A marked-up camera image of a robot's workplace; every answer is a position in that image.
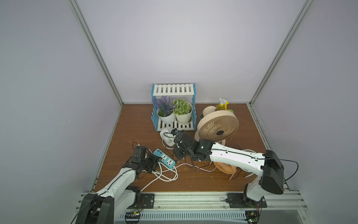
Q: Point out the large beige desk fan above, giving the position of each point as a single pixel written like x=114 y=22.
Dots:
x=217 y=126

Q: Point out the blue white wooden plant shelf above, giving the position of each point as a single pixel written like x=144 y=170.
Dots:
x=175 y=91

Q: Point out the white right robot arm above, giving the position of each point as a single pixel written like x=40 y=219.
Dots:
x=267 y=167

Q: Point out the white pot purple lavender plant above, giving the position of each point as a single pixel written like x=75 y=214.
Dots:
x=165 y=109

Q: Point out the yellow spray bottle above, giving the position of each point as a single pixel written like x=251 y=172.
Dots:
x=222 y=105

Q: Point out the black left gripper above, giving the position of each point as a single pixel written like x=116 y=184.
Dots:
x=152 y=162

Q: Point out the white round tilting desk fan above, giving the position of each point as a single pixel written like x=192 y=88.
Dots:
x=168 y=137

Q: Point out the beige round humidifier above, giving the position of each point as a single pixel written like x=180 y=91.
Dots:
x=209 y=109

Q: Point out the orange ribbed desk fan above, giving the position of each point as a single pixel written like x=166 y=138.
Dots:
x=226 y=168

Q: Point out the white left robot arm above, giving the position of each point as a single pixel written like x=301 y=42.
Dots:
x=106 y=205

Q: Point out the white pot green plant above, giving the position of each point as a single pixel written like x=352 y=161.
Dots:
x=182 y=110

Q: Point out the aluminium front rail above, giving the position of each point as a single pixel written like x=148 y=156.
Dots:
x=202 y=206

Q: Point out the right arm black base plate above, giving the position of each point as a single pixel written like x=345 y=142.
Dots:
x=237 y=200

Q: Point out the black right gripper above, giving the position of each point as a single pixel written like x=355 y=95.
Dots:
x=179 y=140

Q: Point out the teal white power strip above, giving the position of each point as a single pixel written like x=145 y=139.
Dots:
x=165 y=159

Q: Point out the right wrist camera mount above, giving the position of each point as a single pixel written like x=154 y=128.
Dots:
x=175 y=132

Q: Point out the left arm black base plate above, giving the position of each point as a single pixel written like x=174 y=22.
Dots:
x=144 y=201

